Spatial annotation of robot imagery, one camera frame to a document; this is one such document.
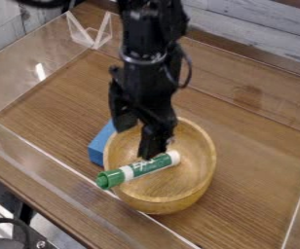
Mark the clear acrylic tray wall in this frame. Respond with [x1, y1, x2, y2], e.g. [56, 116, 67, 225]
[0, 125, 199, 249]

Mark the brown wooden bowl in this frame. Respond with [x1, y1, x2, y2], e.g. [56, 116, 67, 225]
[112, 117, 216, 215]

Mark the black cable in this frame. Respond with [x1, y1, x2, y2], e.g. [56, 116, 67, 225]
[0, 219, 31, 249]

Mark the clear acrylic corner bracket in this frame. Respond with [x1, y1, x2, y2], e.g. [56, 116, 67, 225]
[65, 12, 112, 50]

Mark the black metal stand base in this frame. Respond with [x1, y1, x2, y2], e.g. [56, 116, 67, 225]
[12, 226, 57, 249]

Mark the green Expo marker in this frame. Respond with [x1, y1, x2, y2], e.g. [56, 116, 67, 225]
[95, 150, 180, 190]

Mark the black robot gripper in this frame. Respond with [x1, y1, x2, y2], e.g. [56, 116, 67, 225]
[108, 0, 188, 160]

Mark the blue foam block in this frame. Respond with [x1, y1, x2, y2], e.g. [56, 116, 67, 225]
[87, 121, 115, 166]

